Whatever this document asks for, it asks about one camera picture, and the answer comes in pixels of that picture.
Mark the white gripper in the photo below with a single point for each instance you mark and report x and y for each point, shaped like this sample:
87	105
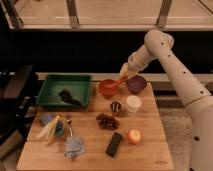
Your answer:
133	66

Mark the red pepper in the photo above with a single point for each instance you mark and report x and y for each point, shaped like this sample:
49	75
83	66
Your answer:
116	83

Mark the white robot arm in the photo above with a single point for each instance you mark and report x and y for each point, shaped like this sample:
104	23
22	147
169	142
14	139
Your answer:
195	97

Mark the white paper cup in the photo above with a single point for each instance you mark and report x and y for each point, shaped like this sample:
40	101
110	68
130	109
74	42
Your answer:
133	104

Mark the small metal cup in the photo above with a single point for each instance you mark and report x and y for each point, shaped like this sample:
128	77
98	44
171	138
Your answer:
115	107

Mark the red bowl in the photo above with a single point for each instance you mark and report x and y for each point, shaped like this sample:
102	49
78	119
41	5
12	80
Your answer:
106	93

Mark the bunch of dark grapes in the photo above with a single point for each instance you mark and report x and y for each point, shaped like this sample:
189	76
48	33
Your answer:
107	122

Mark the dark object in tray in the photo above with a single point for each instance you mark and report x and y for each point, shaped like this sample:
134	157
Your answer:
66	97

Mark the orange apple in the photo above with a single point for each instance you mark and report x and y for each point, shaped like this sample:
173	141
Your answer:
134	136

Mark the green plastic tray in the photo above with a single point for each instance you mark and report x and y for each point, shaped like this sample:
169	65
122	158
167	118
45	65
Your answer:
78	85

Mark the black rectangular block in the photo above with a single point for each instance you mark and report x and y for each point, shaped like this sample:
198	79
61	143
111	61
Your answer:
114	144

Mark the metal spoon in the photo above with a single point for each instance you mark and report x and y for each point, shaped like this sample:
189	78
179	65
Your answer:
69	122

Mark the blue small bowl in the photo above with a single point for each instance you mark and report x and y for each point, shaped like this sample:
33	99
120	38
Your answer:
59	130

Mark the blue grey cloth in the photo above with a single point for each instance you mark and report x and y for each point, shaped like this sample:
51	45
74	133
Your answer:
74	147

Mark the blue sponge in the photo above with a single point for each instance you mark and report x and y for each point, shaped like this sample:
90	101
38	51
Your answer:
46	118

